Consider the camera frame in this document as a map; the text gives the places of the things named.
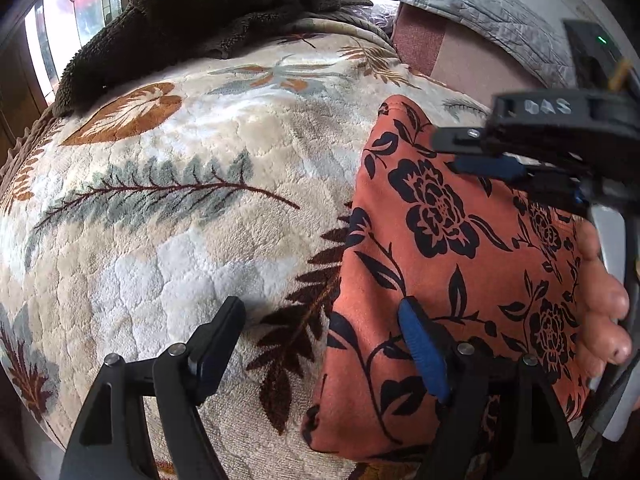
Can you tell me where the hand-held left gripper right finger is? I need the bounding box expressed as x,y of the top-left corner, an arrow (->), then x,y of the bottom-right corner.
397,297 -> 583,480

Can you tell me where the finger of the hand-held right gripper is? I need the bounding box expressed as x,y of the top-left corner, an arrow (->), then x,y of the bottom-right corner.
520,167 -> 593,211
432,127 -> 526,183

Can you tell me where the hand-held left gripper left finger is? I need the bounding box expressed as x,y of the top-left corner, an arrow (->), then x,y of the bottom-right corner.
60,296 -> 247,480

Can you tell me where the orange floral blouse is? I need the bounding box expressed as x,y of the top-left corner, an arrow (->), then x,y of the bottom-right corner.
302,95 -> 601,467

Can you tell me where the person's right hand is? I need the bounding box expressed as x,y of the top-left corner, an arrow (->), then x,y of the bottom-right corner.
570,220 -> 632,377

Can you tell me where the leaf print blanket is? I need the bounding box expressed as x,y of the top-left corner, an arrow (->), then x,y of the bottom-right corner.
0,17 -> 493,480

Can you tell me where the pink sofa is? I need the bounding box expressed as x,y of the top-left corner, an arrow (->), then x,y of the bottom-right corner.
390,2 -> 547,92

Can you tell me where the grey quilted pillow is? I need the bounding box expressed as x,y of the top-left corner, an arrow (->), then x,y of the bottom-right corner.
350,0 -> 573,80

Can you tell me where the purple patterned cloth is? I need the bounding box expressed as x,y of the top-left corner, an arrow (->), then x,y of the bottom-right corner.
344,2 -> 398,37

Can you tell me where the brown fleece garment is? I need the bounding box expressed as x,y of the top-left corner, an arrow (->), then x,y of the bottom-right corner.
52,0 -> 345,118

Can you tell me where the stained glass window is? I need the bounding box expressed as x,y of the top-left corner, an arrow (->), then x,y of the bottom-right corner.
22,0 -> 123,100

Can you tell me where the brown wooden door frame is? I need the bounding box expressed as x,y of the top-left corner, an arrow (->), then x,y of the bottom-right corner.
0,0 -> 53,151

